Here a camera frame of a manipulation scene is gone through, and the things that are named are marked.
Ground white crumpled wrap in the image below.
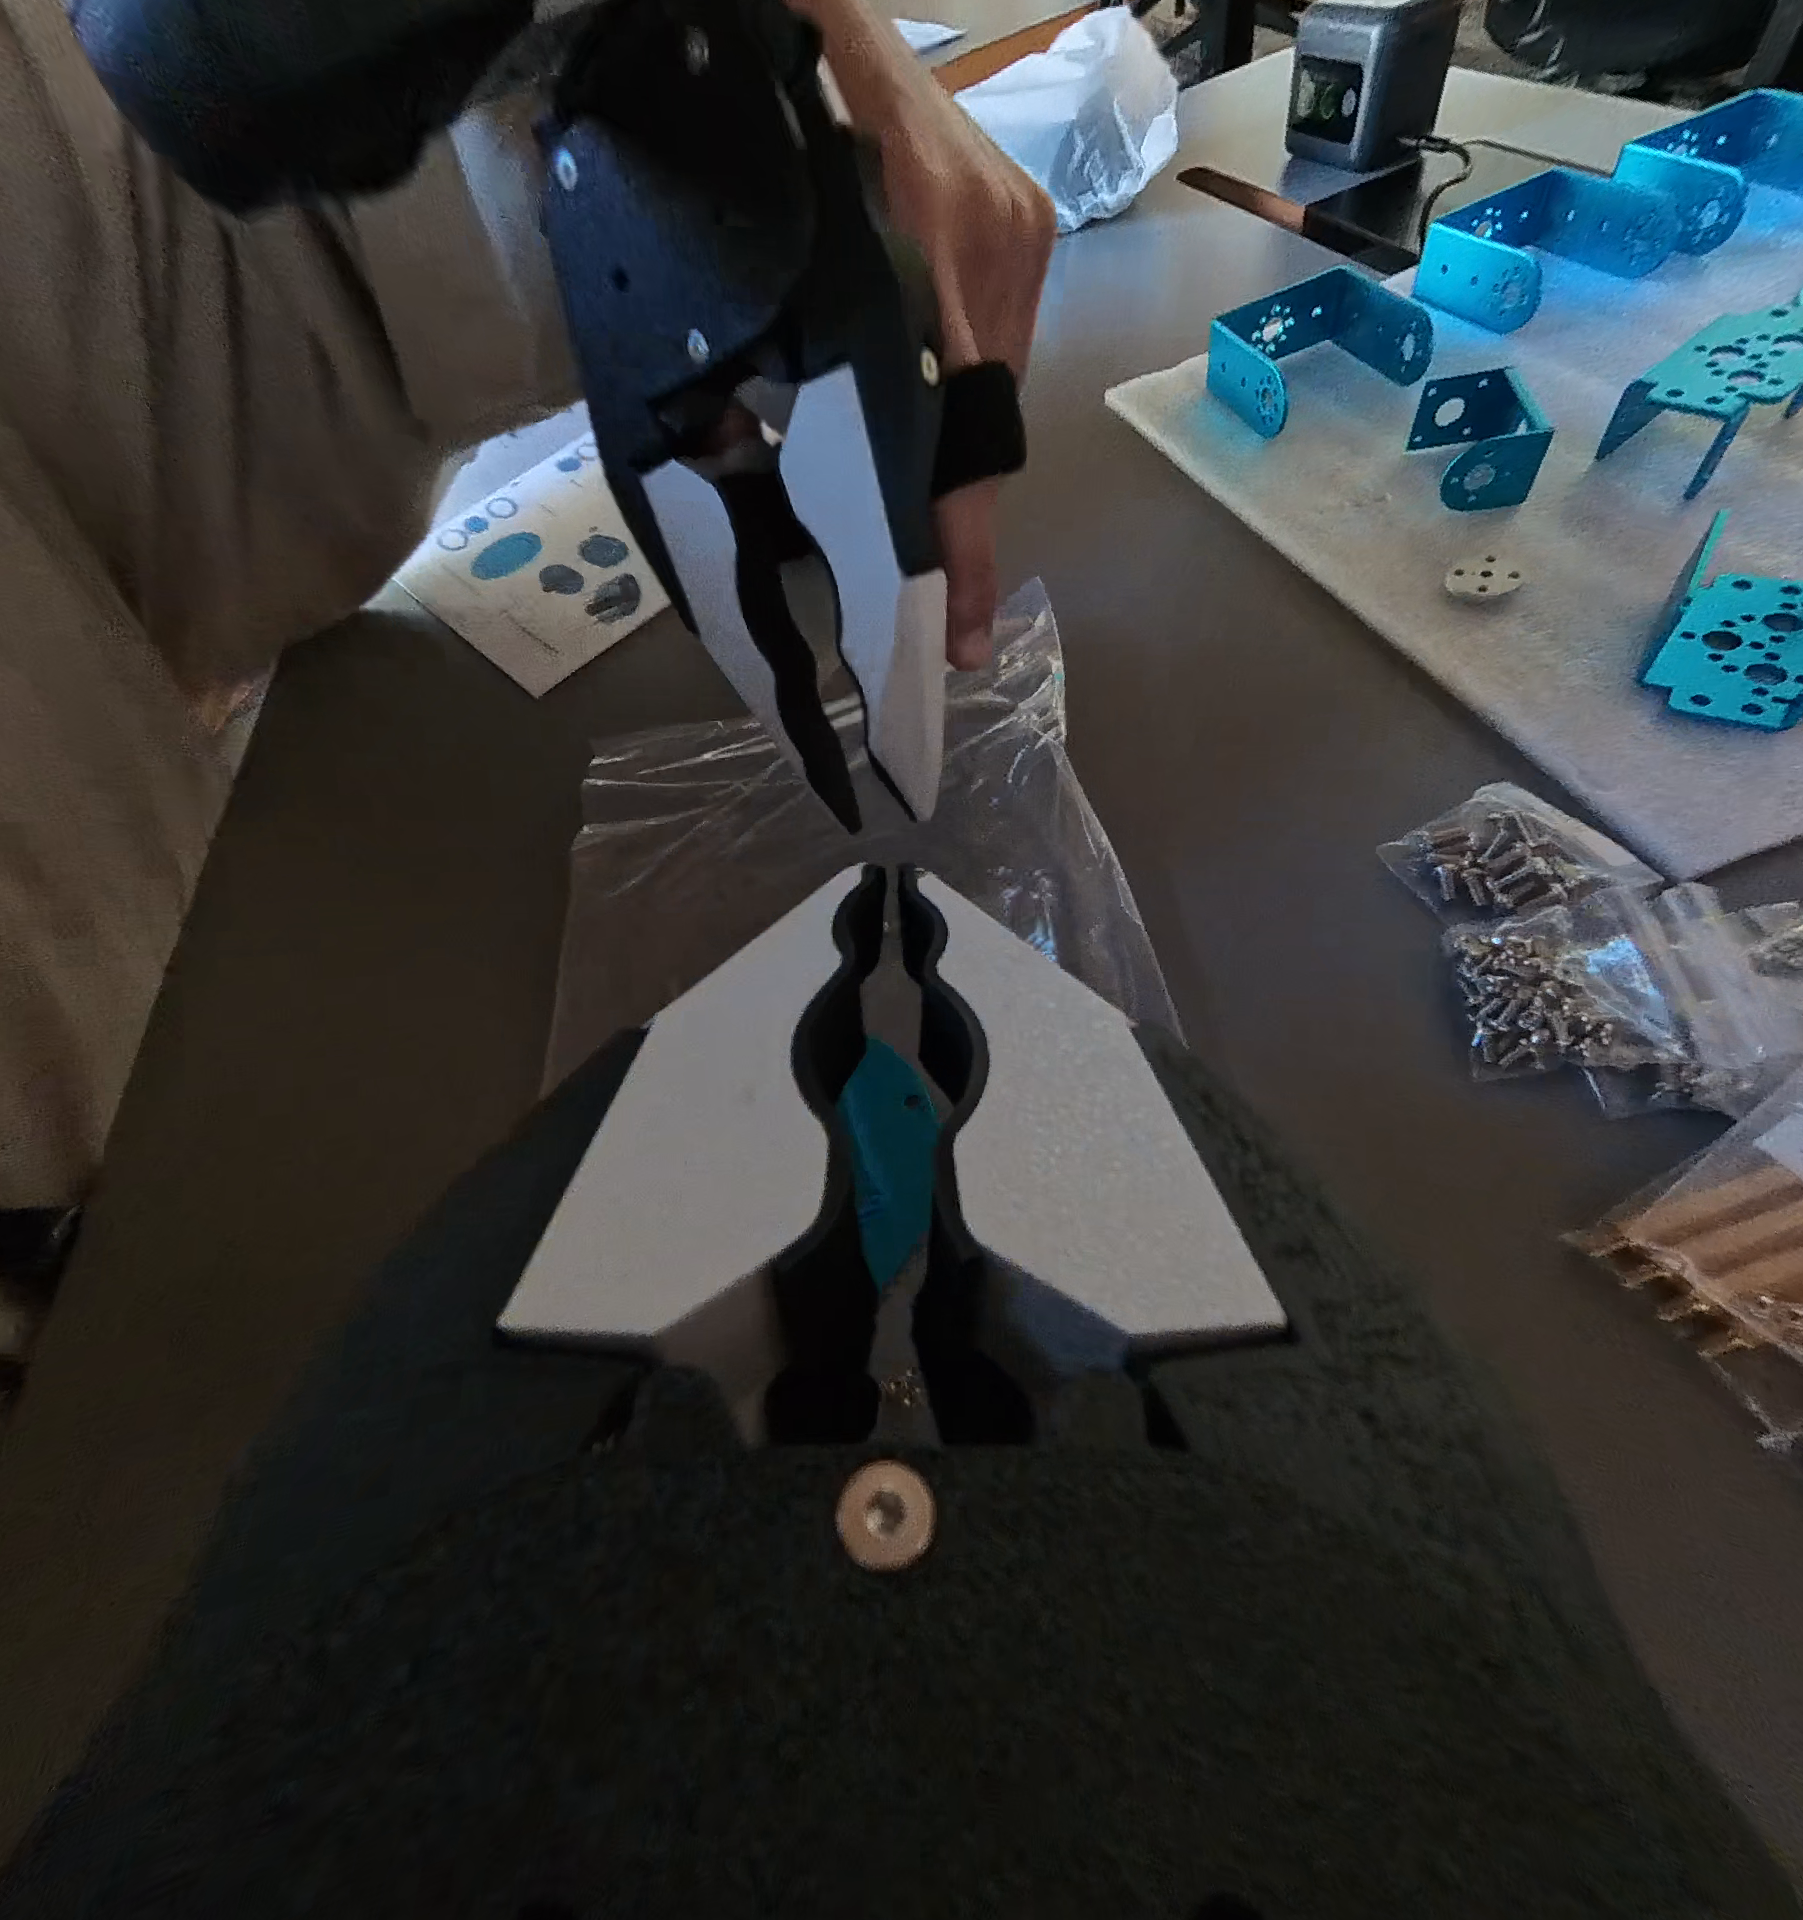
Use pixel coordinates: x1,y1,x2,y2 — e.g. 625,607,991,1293
953,7,1182,234

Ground white instruction booklet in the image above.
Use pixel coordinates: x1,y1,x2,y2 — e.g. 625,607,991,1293
391,434,700,698

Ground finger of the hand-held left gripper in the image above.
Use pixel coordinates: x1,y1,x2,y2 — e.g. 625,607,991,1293
771,372,947,822
643,452,865,835

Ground blue multi-hole box bracket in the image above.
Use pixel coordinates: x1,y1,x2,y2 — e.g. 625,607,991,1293
1636,510,1803,733

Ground person's left hand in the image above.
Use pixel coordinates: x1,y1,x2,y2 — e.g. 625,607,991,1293
799,0,1063,671

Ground grey desk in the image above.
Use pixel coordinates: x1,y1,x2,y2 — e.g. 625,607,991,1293
0,0,1803,1920

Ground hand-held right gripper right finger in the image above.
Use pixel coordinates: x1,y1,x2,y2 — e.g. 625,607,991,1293
902,865,1290,1441

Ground black shoulder strap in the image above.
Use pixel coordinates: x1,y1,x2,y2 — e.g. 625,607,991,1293
0,1199,86,1397

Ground white foam tray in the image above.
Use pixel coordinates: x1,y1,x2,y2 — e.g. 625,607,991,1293
1102,90,1803,887

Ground person's beige jacket torso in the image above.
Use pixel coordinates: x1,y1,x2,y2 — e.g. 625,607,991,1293
0,0,587,1516

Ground grey timer with green display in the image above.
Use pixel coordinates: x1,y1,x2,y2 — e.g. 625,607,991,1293
1283,0,1460,166

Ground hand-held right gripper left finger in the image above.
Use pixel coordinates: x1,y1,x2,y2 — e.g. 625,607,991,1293
499,865,893,1442

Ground pile of screw bags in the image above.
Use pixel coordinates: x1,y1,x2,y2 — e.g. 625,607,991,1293
1376,780,1803,1502

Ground small blue angled bracket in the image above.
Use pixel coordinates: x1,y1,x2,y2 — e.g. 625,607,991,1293
1401,367,1557,516

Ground wide teal flat bracket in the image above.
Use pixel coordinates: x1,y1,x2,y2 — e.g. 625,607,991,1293
1590,258,1803,505

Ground clear plastic bag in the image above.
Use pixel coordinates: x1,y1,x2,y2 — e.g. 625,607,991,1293
539,578,1188,1098

